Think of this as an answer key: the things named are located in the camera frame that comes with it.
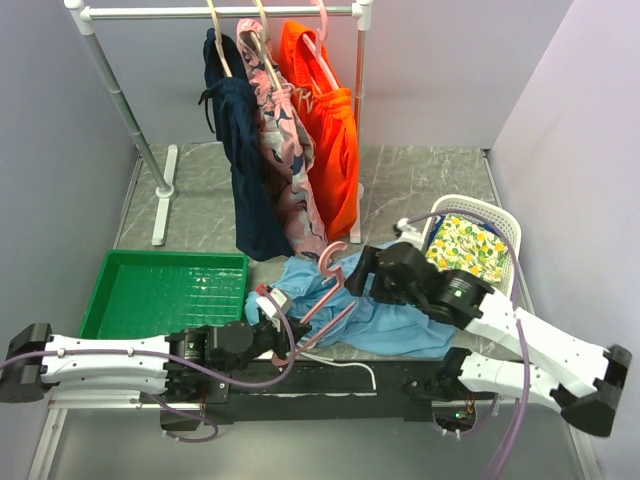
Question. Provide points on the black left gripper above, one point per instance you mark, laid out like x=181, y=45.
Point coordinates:
x=281, y=337

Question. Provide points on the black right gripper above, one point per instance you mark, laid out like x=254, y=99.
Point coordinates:
x=369, y=262

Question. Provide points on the pink plastic hanger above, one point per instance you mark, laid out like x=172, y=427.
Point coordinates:
x=329, y=271

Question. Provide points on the light blue shorts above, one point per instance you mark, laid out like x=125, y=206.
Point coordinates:
x=373, y=327

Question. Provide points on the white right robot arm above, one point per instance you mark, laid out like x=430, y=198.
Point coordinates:
x=581, y=381

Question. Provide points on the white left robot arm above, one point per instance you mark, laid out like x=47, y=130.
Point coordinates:
x=175, y=366

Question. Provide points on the lemon print shorts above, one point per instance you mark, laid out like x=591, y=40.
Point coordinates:
x=459, y=244

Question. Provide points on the navy blue shorts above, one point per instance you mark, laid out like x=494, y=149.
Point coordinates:
x=230, y=108

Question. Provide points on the pink floral shorts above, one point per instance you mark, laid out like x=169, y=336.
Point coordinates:
x=286, y=146

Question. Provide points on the orange shorts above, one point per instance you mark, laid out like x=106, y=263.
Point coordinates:
x=324, y=106

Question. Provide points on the pink hanger with orange shorts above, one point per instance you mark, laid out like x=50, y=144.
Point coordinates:
x=315, y=46

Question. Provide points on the wooden hanger left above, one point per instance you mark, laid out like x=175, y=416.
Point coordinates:
x=219, y=40

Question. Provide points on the white plastic laundry basket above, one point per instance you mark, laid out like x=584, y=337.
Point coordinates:
x=494, y=219

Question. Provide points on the green plastic tray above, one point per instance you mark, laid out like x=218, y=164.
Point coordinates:
x=141, y=294

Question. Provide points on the white metal clothes rack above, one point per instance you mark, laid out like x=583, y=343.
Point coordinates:
x=166, y=122

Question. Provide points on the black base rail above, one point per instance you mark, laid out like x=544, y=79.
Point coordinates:
x=403, y=389

